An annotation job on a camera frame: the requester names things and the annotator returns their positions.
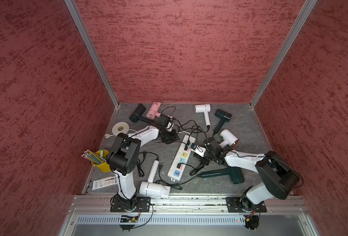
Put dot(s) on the yellow pencil cup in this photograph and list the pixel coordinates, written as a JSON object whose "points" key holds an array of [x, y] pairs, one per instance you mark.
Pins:
{"points": [[98, 159]]}

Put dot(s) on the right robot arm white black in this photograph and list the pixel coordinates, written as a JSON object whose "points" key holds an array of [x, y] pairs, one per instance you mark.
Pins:
{"points": [[278, 177]]}

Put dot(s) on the dark green hair dryer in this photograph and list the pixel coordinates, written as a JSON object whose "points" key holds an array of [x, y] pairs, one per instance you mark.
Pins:
{"points": [[235, 174], [224, 117]]}

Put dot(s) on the white blue box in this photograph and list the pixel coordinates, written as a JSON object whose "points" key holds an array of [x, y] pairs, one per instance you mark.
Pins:
{"points": [[105, 182]]}

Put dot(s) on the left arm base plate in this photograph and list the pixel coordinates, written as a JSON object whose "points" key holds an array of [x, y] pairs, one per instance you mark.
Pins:
{"points": [[136, 204]]}

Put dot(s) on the dark green hair dryer front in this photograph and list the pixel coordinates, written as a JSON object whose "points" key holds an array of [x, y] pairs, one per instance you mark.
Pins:
{"points": [[235, 174]]}

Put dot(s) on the black hair dryer back left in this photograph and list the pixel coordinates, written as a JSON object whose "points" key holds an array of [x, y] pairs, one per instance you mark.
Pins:
{"points": [[137, 115]]}

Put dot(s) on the large white hair dryer front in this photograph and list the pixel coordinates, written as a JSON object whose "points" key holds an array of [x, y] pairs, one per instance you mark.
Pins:
{"points": [[151, 189]]}

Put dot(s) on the pink hair dryer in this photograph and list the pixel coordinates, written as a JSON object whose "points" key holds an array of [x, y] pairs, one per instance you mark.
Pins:
{"points": [[153, 111]]}

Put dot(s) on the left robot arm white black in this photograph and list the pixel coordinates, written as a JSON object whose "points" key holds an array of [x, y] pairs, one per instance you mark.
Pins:
{"points": [[123, 156]]}

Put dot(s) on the white power strip coloured sockets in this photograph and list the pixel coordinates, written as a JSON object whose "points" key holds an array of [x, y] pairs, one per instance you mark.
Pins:
{"points": [[177, 168]]}

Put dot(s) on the white tape roll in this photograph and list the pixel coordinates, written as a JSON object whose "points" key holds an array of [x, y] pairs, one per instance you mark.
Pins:
{"points": [[121, 127]]}

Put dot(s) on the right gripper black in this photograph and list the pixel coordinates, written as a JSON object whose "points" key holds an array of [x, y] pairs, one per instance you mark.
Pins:
{"points": [[206, 162]]}

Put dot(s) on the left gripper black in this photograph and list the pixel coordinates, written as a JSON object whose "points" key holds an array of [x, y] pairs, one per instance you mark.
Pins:
{"points": [[173, 138]]}

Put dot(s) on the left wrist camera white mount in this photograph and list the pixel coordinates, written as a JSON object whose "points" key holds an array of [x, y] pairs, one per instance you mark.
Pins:
{"points": [[170, 125]]}

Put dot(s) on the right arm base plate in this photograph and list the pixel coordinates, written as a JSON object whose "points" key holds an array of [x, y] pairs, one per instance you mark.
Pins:
{"points": [[235, 204]]}

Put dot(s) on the dark green hair dryer back right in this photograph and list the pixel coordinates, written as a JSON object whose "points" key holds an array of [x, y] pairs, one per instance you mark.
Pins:
{"points": [[224, 117]]}

